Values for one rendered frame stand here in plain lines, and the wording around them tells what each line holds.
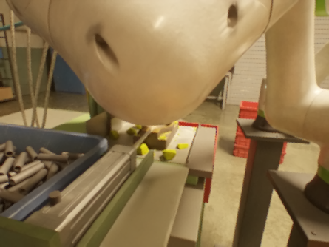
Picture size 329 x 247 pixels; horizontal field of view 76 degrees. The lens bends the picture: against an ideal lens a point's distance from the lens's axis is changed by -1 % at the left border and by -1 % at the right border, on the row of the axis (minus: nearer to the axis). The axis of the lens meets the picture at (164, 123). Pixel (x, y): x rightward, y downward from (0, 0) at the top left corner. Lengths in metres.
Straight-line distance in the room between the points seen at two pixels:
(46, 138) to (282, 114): 0.59
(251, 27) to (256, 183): 1.04
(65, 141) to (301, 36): 0.58
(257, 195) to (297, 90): 0.74
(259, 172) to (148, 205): 0.84
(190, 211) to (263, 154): 0.72
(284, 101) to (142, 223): 0.43
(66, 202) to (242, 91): 5.84
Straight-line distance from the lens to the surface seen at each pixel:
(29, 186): 0.45
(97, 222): 0.31
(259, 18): 0.18
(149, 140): 0.56
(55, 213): 0.28
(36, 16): 0.21
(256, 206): 1.26
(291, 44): 0.56
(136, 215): 0.36
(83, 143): 0.54
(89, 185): 0.31
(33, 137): 0.63
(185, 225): 0.42
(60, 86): 7.26
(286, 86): 0.58
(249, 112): 2.76
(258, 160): 1.12
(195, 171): 0.49
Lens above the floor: 1.24
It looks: 18 degrees down
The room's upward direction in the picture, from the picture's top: 2 degrees clockwise
